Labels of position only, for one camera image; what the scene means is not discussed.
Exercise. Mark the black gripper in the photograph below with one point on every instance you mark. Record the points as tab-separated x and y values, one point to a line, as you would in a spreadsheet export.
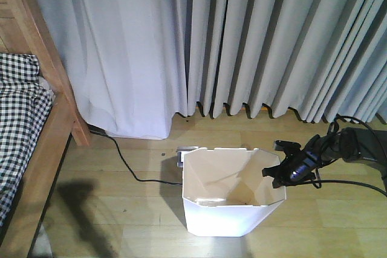
299	163

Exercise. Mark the white plastic trash bin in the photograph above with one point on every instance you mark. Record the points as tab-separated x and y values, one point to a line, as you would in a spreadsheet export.
224	193

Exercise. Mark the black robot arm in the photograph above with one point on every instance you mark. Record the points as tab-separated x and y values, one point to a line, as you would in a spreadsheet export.
353	145

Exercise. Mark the silver floor power outlet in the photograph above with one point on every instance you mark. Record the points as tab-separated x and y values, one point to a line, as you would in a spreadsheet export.
181	152

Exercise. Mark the light grey curtain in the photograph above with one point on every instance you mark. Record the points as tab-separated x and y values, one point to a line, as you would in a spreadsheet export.
133	64

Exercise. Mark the black white checkered bedding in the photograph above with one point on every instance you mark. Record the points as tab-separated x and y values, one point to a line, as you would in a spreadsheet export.
26	101

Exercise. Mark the wooden bed frame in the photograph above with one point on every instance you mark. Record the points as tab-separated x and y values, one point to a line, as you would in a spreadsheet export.
24	31

